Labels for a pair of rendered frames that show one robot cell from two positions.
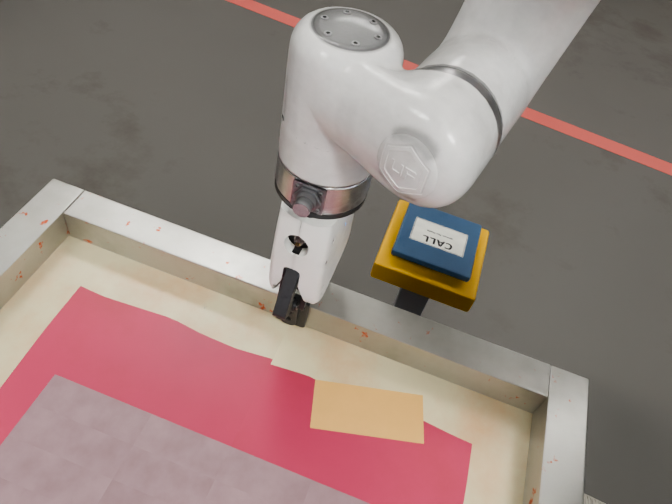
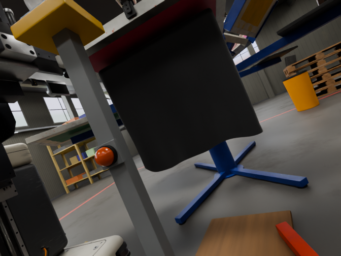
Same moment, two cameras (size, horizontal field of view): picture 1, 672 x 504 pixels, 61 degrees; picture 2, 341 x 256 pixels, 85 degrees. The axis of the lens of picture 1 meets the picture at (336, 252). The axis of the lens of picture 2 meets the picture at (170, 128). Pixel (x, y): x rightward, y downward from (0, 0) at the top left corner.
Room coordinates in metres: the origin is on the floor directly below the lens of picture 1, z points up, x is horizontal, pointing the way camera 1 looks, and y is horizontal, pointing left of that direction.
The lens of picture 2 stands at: (0.91, 0.05, 0.65)
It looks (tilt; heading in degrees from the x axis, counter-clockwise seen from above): 1 degrees up; 186
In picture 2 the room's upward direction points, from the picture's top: 24 degrees counter-clockwise
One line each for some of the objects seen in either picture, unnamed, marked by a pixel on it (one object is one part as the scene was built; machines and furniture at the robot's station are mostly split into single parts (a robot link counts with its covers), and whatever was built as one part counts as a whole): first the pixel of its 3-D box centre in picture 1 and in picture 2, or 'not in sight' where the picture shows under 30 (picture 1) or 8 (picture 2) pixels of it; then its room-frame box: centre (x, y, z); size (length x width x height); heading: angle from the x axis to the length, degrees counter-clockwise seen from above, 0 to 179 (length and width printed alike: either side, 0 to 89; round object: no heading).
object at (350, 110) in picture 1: (378, 126); not in sight; (0.32, -0.01, 1.25); 0.15 x 0.10 x 0.11; 70
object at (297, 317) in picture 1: (289, 311); not in sight; (0.32, 0.03, 1.02); 0.03 x 0.03 x 0.07; 82
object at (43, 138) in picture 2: not in sight; (103, 110); (-0.72, -0.62, 1.05); 1.08 x 0.61 x 0.23; 112
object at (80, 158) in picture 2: not in sight; (84, 150); (-5.90, -4.04, 1.27); 2.68 x 0.71 x 2.54; 76
